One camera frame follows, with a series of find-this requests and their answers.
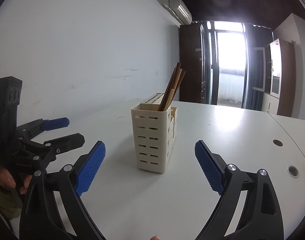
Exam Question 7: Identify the person's left hand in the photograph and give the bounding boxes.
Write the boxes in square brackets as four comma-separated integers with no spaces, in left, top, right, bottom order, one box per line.
[0,166,32,194]

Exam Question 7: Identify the dark brown tall cabinet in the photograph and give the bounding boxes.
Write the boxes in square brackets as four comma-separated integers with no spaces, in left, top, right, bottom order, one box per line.
[179,23,208,104]

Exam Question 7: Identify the light bamboo chopstick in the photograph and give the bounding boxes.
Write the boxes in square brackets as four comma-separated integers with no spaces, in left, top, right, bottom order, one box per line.
[165,88,175,111]

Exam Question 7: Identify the dark brown curved chopstick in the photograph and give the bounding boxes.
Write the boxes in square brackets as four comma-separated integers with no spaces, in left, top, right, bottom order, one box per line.
[171,69,186,103]

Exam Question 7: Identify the reddish brown chopstick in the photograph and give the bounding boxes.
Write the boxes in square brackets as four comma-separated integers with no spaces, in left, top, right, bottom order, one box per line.
[158,67,183,112]

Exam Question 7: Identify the balcony glass door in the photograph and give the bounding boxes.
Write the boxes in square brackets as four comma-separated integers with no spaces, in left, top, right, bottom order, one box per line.
[207,21,248,108]

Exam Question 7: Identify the dark blue curtain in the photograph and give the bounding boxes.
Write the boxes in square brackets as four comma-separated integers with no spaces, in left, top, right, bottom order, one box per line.
[242,24,273,111]

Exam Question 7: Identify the table cable grommet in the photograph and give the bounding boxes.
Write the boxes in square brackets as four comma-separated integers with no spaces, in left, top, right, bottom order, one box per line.
[287,165,299,178]
[272,139,283,147]

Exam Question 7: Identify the brown white glass cabinet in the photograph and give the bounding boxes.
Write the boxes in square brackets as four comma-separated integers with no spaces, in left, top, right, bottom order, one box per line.
[262,38,296,117]

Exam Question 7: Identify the white air conditioner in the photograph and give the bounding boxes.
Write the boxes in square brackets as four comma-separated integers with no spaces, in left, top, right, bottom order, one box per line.
[169,0,192,24]

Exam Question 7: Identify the cream utensil holder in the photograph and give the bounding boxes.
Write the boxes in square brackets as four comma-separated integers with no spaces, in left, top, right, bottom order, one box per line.
[131,93,178,173]

